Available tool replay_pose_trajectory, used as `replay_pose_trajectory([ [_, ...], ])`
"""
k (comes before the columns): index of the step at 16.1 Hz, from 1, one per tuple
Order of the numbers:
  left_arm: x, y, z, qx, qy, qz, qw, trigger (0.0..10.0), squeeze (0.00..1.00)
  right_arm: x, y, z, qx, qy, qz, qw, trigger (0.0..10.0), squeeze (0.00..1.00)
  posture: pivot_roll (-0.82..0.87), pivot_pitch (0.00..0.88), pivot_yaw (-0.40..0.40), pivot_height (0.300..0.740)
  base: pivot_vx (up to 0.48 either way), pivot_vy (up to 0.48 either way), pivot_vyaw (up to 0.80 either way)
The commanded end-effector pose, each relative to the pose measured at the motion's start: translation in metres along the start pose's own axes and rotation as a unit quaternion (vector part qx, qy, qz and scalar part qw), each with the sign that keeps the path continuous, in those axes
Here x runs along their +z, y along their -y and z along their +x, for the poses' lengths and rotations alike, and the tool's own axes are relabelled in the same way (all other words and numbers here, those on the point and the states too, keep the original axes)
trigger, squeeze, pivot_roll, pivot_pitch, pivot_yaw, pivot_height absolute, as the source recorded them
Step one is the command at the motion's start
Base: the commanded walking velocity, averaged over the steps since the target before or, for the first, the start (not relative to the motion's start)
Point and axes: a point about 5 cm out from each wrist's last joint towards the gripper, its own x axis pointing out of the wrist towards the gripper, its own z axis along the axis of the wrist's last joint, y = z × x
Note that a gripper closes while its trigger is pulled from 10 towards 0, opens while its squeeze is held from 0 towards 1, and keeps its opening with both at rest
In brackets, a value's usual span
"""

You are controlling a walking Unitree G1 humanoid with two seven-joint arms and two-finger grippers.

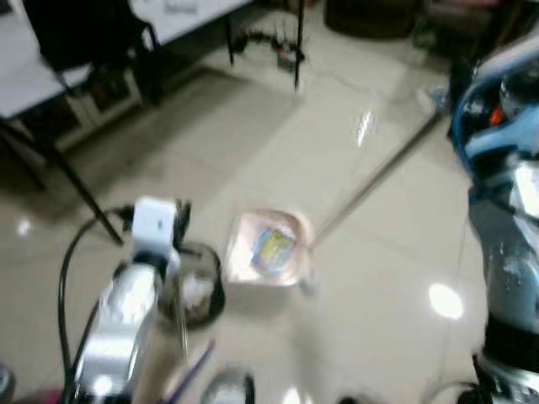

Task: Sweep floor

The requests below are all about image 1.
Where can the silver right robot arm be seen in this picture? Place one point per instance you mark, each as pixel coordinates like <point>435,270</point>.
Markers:
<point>505,252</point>

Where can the yellow and blue wrapper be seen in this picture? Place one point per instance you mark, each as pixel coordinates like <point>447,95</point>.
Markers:
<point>274,247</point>

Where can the light blue right wrist camera mount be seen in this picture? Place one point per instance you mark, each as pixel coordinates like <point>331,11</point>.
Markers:
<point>514,126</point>

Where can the white table with black legs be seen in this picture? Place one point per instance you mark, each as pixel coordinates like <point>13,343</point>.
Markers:
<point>25,76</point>

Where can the white crumpled paper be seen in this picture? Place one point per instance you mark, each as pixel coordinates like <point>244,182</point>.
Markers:
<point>199,291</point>

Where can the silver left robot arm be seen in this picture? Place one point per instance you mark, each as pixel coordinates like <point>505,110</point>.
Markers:
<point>126,320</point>

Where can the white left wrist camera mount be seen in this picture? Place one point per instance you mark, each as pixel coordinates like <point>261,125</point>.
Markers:
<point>153,223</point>

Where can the grey robot left foot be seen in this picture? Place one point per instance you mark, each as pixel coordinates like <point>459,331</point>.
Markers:
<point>227,389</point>

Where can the black chair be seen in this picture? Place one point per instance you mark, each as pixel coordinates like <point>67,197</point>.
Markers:
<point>80,34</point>

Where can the dark brown round seat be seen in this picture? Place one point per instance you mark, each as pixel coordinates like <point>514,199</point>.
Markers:
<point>370,17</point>

